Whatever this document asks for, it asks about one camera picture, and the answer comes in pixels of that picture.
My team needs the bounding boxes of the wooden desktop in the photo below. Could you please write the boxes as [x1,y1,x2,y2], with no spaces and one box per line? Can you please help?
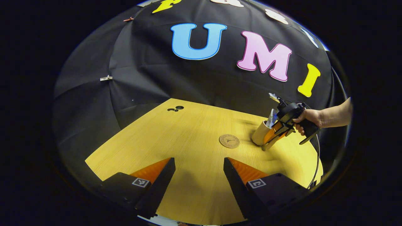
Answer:
[85,98,324,225]

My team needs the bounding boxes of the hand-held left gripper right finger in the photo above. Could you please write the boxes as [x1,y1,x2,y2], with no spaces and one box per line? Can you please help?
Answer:
[223,157,310,220]

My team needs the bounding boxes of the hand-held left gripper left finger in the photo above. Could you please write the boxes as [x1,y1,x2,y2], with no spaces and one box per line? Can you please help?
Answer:
[94,157,176,219]

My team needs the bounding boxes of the white toothpaste tube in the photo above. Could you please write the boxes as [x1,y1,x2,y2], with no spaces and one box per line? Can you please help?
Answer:
[266,108,279,127]

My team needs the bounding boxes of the beige cup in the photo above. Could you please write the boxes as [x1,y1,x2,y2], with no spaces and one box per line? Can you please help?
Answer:
[251,120,274,146]

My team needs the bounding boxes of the round cork coaster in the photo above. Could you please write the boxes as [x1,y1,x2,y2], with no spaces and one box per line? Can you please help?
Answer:
[219,134,240,149]

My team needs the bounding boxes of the black cable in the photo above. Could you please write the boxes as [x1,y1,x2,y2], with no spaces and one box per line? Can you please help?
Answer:
[308,133,321,189]

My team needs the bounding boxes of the black backdrop cloth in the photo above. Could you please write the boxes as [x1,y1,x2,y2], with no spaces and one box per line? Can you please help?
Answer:
[52,0,349,189]

